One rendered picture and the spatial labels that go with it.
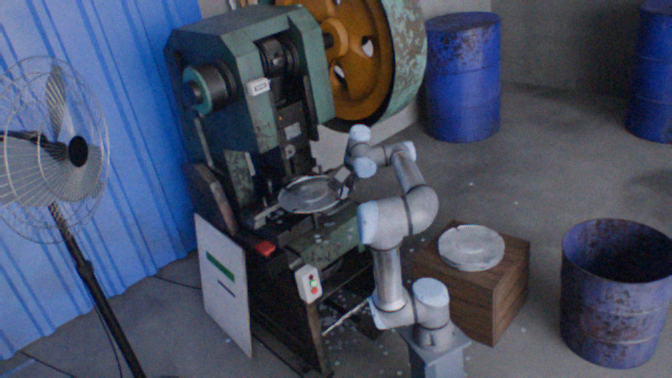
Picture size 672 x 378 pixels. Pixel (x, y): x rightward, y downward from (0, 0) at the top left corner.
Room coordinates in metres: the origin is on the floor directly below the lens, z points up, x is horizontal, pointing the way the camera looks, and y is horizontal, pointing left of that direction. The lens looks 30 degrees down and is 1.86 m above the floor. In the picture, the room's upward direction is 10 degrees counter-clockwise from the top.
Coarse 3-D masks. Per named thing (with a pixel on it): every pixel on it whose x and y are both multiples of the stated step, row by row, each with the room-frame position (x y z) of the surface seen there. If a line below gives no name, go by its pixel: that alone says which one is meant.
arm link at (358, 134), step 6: (354, 126) 1.71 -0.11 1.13; (360, 126) 1.71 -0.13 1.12; (354, 132) 1.68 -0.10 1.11; (360, 132) 1.68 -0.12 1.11; (366, 132) 1.69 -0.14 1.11; (348, 138) 1.71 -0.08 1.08; (354, 138) 1.67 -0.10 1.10; (360, 138) 1.67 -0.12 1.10; (366, 138) 1.67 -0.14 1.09; (348, 144) 1.70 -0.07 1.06; (348, 150) 1.71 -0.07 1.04
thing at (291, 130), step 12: (288, 96) 2.03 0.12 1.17; (288, 108) 1.92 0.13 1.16; (300, 108) 1.95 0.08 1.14; (288, 120) 1.91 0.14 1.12; (300, 120) 1.95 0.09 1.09; (288, 132) 1.90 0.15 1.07; (300, 132) 1.94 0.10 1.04; (288, 144) 1.89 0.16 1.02; (300, 144) 1.93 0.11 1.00; (288, 156) 1.87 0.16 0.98; (300, 156) 1.89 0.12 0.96; (276, 168) 1.93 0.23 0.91; (288, 168) 1.88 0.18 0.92; (300, 168) 1.88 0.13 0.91
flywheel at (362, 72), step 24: (288, 0) 2.40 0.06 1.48; (312, 0) 2.29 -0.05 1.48; (336, 0) 2.29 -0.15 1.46; (360, 0) 2.06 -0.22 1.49; (336, 24) 2.16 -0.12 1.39; (360, 24) 2.07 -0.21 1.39; (384, 24) 1.92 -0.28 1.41; (336, 48) 2.15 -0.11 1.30; (360, 48) 2.12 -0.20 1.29; (384, 48) 1.93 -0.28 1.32; (360, 72) 2.10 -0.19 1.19; (384, 72) 1.94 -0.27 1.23; (336, 96) 2.25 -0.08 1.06; (360, 96) 2.12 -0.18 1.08; (384, 96) 1.96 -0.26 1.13
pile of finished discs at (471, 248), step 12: (468, 228) 1.98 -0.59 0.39; (480, 228) 1.96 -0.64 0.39; (444, 240) 1.92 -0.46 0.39; (456, 240) 1.91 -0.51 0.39; (468, 240) 1.88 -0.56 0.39; (480, 240) 1.87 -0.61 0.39; (492, 240) 1.86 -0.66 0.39; (444, 252) 1.85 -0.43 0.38; (456, 252) 1.82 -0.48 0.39; (468, 252) 1.80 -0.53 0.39; (480, 252) 1.79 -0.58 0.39; (492, 252) 1.77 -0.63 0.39; (504, 252) 1.80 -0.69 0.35; (456, 264) 1.76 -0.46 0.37; (468, 264) 1.72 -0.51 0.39; (480, 264) 1.71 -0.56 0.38; (492, 264) 1.72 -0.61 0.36
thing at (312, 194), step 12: (300, 180) 2.02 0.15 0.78; (312, 180) 2.00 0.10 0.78; (324, 180) 1.98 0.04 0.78; (288, 192) 1.93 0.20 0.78; (300, 192) 1.90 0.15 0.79; (312, 192) 1.89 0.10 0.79; (324, 192) 1.87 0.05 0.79; (336, 192) 1.86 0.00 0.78; (288, 204) 1.83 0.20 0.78; (300, 204) 1.82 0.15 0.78; (312, 204) 1.80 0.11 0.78; (324, 204) 1.78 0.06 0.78
